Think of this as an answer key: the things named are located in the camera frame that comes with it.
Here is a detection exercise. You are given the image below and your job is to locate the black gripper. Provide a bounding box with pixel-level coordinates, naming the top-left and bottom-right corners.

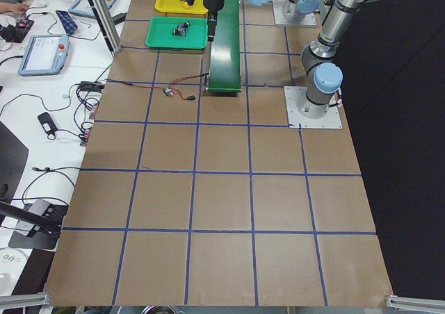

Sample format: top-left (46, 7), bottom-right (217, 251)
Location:
top-left (203, 0), bottom-right (225, 42)

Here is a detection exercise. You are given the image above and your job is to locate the green push button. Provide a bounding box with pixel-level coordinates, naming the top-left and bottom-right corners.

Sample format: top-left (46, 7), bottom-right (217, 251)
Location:
top-left (172, 21), bottom-right (191, 37)

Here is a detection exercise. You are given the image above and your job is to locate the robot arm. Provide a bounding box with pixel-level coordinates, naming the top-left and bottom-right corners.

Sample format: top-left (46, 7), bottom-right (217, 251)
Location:
top-left (282, 0), bottom-right (320, 20)
top-left (248, 0), bottom-right (380, 119)

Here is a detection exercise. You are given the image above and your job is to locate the yellow plastic tray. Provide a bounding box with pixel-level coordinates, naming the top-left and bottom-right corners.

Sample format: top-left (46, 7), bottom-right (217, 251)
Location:
top-left (154, 0), bottom-right (208, 15)

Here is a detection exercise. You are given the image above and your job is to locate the green conveyor belt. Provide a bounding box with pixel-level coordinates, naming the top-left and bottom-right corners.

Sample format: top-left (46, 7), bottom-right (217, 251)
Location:
top-left (203, 0), bottom-right (241, 96)

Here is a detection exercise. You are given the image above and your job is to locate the green plastic tray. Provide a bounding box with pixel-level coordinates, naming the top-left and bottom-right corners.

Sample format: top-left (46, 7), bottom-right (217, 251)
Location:
top-left (145, 16), bottom-right (208, 50)

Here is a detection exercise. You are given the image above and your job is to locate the teach pendant far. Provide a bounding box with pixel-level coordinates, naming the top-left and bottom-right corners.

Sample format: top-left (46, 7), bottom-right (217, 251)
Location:
top-left (68, 0), bottom-right (119, 19)

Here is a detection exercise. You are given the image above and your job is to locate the teach pendant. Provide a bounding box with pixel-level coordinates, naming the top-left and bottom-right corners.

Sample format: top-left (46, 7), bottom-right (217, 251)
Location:
top-left (18, 34), bottom-right (70, 76)
top-left (68, 0), bottom-right (119, 19)

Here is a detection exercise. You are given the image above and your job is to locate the teach pendant near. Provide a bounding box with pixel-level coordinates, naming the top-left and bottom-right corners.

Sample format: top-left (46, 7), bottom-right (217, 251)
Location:
top-left (18, 34), bottom-right (70, 76)

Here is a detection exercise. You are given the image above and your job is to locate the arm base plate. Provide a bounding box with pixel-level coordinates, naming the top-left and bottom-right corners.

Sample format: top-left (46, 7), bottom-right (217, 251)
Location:
top-left (273, 0), bottom-right (320, 28)
top-left (284, 86), bottom-right (342, 129)

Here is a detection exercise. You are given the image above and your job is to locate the aluminium frame post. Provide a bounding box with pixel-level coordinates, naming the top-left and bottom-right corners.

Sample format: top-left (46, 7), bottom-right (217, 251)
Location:
top-left (88, 0), bottom-right (122, 53)

